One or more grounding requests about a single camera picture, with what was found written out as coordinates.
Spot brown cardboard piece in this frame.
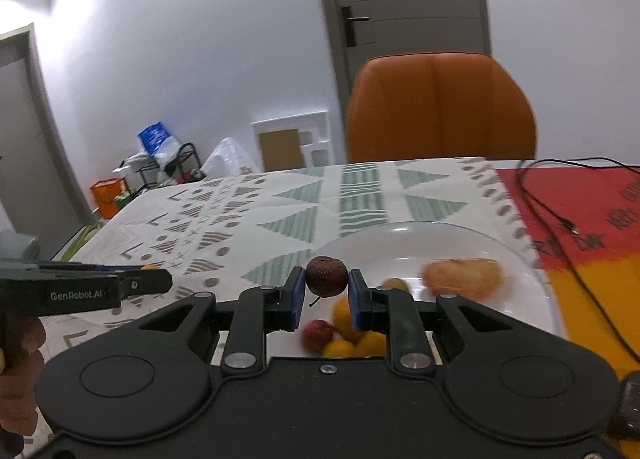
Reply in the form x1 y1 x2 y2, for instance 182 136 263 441
258 130 305 172

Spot green floor mat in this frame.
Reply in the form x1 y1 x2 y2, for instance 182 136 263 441
58 222 104 262

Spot blue white bag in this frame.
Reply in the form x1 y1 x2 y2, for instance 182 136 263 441
138 122 181 170

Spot orange box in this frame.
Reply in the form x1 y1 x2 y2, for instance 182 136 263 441
90 177 124 219

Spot red orange mat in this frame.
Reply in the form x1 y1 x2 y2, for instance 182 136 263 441
497 161 639 378

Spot white plastic bag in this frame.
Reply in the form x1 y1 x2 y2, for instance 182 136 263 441
200 137 260 179

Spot black cable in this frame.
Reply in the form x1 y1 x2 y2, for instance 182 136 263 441
514 155 640 365

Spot white ceramic plate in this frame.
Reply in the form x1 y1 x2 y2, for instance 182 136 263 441
280 222 566 338

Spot peeled pomelo segment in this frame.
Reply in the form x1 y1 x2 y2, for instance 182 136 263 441
421 259 506 302

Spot mandarin in plate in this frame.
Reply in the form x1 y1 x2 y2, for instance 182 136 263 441
355 331 387 358

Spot black door handle lock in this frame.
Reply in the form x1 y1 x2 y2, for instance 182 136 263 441
341 6 371 47

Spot patterned white tablecloth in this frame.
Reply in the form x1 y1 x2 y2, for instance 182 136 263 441
29 155 561 440

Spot orange leather chair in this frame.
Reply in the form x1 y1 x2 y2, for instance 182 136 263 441
346 52 537 163

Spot black metal shelf rack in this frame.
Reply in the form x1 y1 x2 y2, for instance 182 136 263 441
113 142 204 196

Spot white foam packaging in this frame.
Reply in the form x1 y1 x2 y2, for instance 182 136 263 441
252 110 335 167

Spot green fruit in plate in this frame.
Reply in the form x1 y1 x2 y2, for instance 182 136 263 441
381 278 410 293

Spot person's left hand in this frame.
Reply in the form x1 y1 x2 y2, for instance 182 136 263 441
1 318 47 436

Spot grey sofa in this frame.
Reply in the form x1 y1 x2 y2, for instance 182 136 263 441
0 231 40 261

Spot large orange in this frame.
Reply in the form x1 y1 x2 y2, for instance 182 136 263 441
332 297 363 345

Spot small red plum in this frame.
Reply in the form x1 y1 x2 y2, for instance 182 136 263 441
300 319 334 354

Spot grey door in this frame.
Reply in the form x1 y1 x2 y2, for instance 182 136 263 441
1 24 94 259
308 0 494 150

